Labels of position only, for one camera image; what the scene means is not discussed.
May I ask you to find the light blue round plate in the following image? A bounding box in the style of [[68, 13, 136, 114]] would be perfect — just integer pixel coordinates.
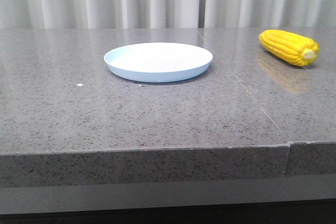
[[104, 42, 213, 83]]

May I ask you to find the yellow corn cob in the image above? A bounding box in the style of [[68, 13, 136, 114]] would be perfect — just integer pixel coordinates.
[[259, 29, 320, 67]]

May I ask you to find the grey pleated curtain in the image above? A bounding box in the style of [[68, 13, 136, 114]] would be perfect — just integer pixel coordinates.
[[1, 0, 335, 29]]

